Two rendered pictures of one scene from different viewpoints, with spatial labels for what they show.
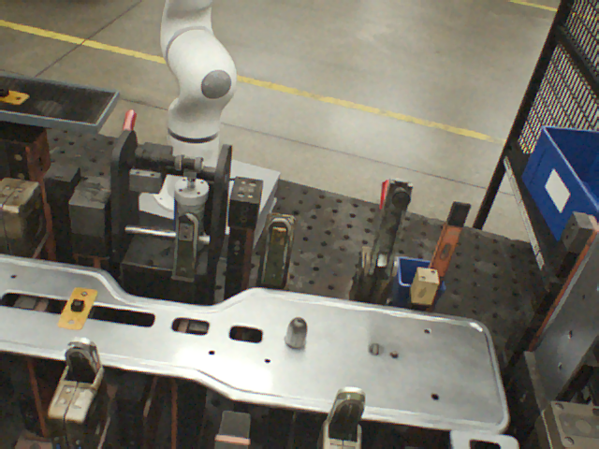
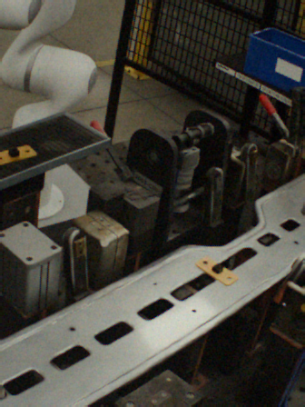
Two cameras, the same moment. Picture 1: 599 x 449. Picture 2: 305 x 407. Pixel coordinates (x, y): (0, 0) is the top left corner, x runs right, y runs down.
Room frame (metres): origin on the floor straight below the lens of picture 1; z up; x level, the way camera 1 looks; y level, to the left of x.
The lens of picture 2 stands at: (0.06, 1.26, 1.83)
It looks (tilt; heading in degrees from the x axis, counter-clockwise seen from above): 33 degrees down; 309
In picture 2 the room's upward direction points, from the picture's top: 11 degrees clockwise
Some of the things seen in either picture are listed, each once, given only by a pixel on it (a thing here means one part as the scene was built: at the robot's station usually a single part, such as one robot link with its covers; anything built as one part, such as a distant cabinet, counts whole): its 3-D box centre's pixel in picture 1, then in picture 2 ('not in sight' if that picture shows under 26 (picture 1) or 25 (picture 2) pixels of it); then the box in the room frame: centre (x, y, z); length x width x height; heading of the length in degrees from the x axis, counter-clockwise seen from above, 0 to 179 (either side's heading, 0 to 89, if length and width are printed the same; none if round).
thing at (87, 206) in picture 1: (101, 271); (122, 270); (0.84, 0.35, 0.89); 0.13 x 0.11 x 0.38; 2
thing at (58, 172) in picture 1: (71, 255); (94, 272); (0.85, 0.42, 0.90); 0.05 x 0.05 x 0.40; 2
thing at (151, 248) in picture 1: (171, 257); (166, 224); (0.85, 0.22, 0.94); 0.18 x 0.13 x 0.49; 92
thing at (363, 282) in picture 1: (358, 326); (269, 205); (0.82, -0.15, 0.88); 0.07 x 0.06 x 0.35; 2
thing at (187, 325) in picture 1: (190, 386); (250, 294); (0.65, 0.13, 0.84); 0.12 x 0.05 x 0.29; 2
